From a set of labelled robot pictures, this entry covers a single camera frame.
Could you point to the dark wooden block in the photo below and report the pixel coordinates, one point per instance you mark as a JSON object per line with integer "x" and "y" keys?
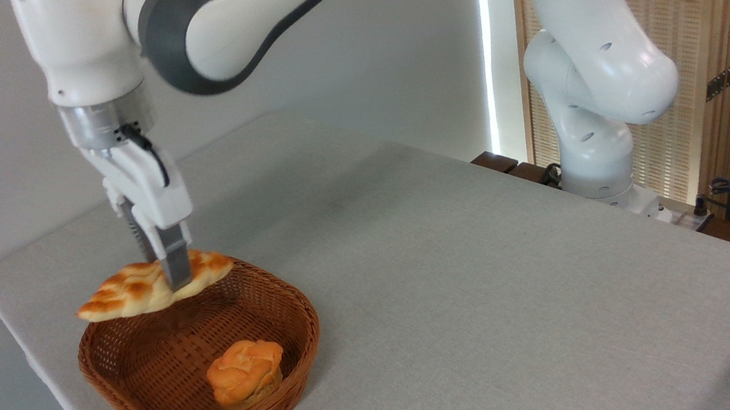
{"x": 494, "y": 161}
{"x": 528, "y": 173}

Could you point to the metal screen hinge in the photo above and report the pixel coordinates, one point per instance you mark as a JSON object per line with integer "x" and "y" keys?
{"x": 726, "y": 79}

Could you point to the round bread bun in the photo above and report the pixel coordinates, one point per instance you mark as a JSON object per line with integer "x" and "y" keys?
{"x": 245, "y": 373}

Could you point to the long braided bread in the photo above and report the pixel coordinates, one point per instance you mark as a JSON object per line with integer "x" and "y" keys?
{"x": 125, "y": 293}

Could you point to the brown wicker basket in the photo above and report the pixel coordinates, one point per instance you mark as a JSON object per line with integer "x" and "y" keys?
{"x": 140, "y": 358}

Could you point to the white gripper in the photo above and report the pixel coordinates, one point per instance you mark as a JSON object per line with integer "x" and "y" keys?
{"x": 150, "y": 182}

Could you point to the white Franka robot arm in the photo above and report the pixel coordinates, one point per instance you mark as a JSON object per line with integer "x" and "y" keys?
{"x": 232, "y": 26}

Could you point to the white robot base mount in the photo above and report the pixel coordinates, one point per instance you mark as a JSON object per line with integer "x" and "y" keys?
{"x": 643, "y": 204}

